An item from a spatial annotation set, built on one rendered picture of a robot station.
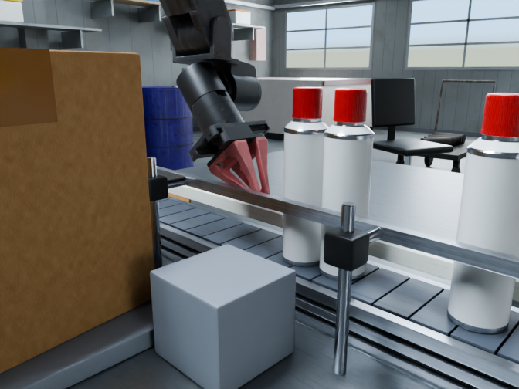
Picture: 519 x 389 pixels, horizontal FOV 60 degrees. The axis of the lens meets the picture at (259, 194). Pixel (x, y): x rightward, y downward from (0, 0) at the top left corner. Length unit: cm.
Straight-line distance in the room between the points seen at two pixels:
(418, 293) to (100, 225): 33
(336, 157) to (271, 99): 705
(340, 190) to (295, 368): 18
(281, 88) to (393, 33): 269
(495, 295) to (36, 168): 41
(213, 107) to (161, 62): 759
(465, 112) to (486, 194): 829
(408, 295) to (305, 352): 12
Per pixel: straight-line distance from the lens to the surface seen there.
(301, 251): 53
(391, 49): 913
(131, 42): 785
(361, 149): 47
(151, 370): 47
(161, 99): 490
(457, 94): 872
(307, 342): 50
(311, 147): 50
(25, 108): 42
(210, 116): 60
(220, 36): 63
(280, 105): 741
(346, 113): 47
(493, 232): 42
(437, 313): 48
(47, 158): 43
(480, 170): 41
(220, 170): 60
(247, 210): 66
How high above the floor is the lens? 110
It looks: 15 degrees down
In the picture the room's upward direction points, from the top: straight up
